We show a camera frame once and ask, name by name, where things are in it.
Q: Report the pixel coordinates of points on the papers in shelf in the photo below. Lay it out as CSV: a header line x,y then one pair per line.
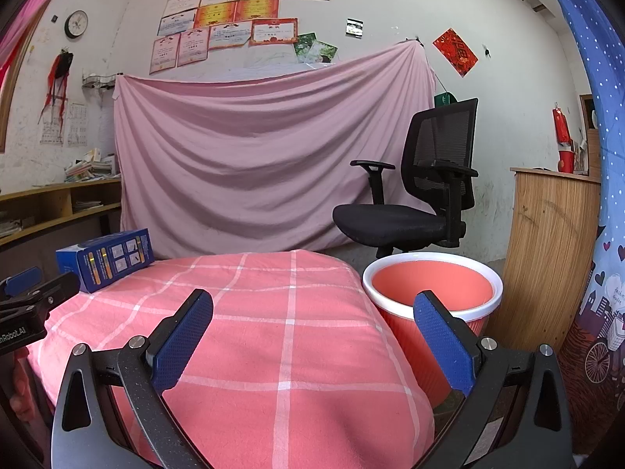
x,y
88,206

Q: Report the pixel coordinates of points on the red diamond paper decoration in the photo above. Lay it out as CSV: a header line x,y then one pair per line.
x,y
455,52

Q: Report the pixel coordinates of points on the round wall clock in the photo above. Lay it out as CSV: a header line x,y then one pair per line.
x,y
76,24

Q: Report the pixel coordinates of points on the green sign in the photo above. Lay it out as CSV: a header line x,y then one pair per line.
x,y
445,99

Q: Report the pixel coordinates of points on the green plant photo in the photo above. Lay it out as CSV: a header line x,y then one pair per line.
x,y
302,46
323,52

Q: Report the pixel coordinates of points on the red thermos flask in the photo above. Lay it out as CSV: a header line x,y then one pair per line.
x,y
561,124

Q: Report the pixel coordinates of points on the reddish window curtain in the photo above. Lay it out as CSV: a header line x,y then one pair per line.
x,y
29,5

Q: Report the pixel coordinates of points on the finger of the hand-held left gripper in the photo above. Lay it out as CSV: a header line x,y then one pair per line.
x,y
58,288
22,278

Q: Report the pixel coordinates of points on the red white-rimmed plastic bin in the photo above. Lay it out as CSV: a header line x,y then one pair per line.
x,y
429,278

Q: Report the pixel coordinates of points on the wooden window frame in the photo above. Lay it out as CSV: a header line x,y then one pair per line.
x,y
10,107

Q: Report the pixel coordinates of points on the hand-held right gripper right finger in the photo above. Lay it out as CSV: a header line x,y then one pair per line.
x,y
442,342

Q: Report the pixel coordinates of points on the small black white picture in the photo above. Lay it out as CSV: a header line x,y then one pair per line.
x,y
355,28

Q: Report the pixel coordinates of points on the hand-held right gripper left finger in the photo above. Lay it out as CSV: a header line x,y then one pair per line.
x,y
183,337

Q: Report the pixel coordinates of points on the pink hanging cloth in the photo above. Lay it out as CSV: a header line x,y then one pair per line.
x,y
268,156

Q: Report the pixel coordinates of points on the black mesh office chair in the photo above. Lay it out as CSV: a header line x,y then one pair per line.
x,y
390,227

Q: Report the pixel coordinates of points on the blue cardboard box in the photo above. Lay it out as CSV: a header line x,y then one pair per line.
x,y
112,259

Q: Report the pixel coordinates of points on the pile of newspapers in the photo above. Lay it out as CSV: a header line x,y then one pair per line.
x,y
10,228

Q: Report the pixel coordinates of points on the pink checked blanket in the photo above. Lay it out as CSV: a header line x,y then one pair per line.
x,y
273,342

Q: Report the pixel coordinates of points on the wooden cabinet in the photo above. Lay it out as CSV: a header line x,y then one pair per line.
x,y
547,234

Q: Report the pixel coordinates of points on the brown wooden frame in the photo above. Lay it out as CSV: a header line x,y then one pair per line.
x,y
584,122

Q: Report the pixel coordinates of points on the wooden shelf desk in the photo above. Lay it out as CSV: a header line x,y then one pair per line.
x,y
49,188

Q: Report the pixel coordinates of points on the group of wall certificates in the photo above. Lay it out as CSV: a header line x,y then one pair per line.
x,y
234,14

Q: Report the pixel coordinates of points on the blue dotted printed curtain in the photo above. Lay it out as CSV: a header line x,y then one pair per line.
x,y
600,107

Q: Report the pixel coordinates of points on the paper wall calendar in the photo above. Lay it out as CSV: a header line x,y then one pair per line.
x,y
77,124
52,131

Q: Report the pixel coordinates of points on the red cup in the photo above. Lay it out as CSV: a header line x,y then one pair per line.
x,y
567,162

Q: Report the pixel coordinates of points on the stack of books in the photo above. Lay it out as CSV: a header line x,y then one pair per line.
x,y
93,167

